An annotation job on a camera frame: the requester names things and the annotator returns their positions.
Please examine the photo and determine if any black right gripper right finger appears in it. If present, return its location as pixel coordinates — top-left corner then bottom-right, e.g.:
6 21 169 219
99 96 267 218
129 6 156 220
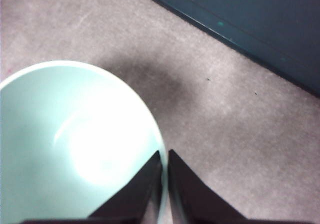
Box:
167 149 320 224

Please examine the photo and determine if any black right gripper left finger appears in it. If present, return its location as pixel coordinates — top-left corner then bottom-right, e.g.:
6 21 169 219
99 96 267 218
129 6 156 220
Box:
22 150 163 224

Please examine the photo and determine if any teal ceramic bowl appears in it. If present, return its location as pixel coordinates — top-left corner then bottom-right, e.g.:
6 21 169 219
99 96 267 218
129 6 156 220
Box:
0 60 169 224

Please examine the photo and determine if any black rectangular tray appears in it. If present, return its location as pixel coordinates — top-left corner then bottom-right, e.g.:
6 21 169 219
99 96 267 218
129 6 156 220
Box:
126 0 320 98

